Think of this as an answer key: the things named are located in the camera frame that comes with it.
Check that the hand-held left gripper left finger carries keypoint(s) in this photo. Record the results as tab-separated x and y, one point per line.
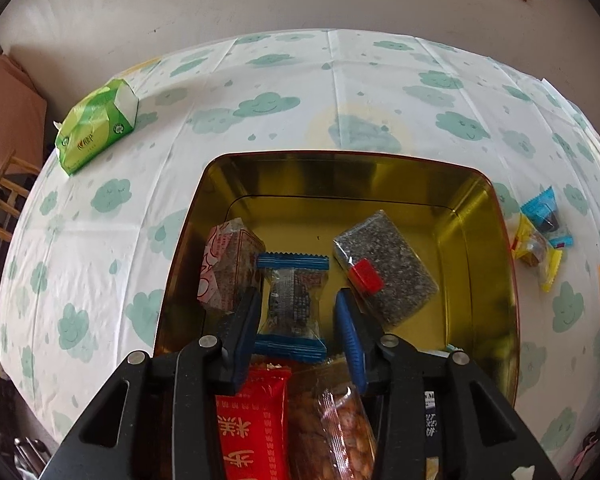
245	342

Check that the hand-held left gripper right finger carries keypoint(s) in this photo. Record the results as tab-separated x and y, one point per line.
347	342

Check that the blue edged clear snack packet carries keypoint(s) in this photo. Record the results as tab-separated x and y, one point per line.
292	300

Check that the navy cracker packet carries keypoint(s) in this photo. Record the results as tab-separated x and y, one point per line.
430	410

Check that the red tin box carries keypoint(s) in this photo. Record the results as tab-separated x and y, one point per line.
330	185

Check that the pink and white snack packet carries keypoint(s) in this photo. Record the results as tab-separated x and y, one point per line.
225	265

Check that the light blue snack packet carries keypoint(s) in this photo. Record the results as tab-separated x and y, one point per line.
561	239

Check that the red snack packet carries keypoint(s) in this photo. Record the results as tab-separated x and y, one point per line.
252	430

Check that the clear peanut snack packet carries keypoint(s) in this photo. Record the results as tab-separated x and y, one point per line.
330	435

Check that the yellow snack packet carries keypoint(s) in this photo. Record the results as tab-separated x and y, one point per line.
535	252

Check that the black sesame bar packet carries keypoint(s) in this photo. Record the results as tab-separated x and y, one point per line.
395	260

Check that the blue packet with dark candy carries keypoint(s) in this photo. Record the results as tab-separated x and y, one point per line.
542	210

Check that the green tissue pack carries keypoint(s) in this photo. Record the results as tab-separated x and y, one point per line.
92	130

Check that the wooden chair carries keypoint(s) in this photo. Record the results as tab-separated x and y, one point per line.
2	200

